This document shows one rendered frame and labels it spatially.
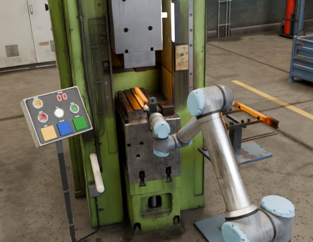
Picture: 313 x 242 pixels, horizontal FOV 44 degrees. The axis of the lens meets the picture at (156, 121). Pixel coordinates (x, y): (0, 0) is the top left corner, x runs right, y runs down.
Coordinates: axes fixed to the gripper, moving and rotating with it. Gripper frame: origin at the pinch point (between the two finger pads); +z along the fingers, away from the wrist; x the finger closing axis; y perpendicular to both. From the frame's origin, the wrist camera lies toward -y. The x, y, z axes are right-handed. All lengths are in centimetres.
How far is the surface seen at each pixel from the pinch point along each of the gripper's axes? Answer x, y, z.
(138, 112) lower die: -4.9, 8.1, 7.3
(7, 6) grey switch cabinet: -135, -5, 522
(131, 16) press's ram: -6, -54, 8
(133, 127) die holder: -10.4, 15.3, 1.1
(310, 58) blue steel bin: 299, 67, 259
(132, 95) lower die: -3.9, 5.9, 34.1
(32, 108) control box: -69, -11, -11
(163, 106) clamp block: 12.6, 6.6, 8.9
